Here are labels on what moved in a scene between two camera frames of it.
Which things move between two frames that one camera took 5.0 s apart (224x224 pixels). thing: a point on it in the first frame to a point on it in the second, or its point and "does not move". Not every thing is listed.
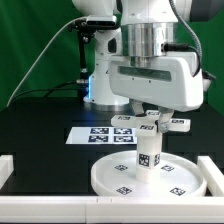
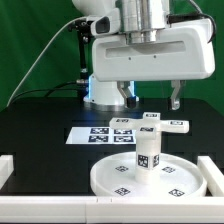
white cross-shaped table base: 146,124 does not move
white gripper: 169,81 to 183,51
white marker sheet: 98,135 does not move
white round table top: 116,176 does not move
